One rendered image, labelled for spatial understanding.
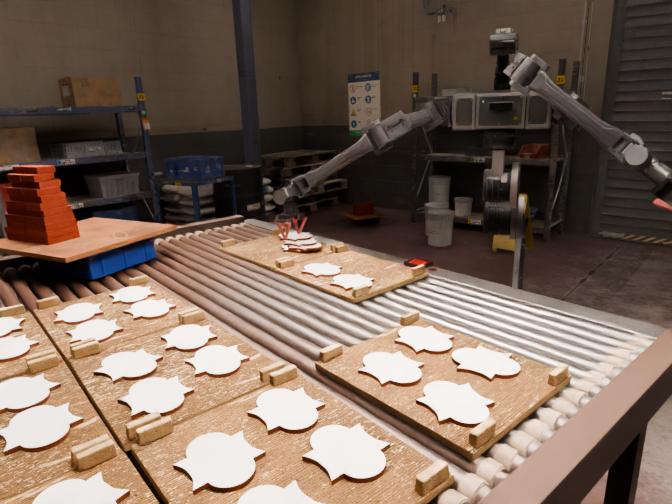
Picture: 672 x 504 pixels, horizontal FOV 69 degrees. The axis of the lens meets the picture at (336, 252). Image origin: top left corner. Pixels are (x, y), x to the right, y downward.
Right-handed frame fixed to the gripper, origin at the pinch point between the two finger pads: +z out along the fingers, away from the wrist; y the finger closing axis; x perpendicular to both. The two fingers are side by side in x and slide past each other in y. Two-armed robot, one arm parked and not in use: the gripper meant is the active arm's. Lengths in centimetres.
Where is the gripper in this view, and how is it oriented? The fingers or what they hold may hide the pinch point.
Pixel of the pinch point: (292, 234)
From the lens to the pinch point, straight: 201.8
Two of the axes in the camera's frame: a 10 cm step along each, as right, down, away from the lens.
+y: -5.0, 2.5, -8.3
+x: 8.6, 1.3, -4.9
